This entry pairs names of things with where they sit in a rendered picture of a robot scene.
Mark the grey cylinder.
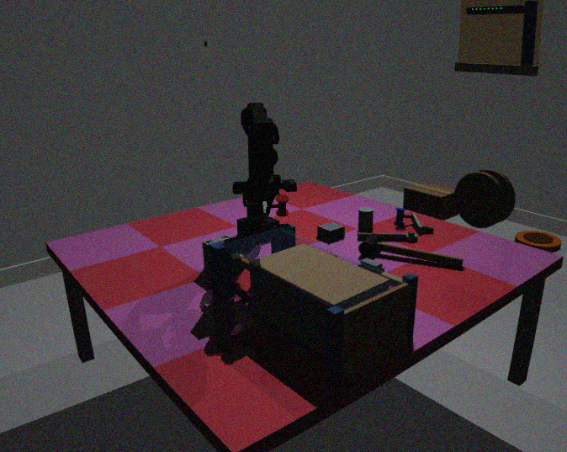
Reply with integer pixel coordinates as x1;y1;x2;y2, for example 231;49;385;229
358;207;373;230

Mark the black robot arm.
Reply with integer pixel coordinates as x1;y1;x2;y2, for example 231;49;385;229
241;103;281;225

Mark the black-headed mallet with wooden handle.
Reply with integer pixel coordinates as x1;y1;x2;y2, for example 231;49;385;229
359;233;463;267

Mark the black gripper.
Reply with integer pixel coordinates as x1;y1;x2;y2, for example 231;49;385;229
233;163;297;215

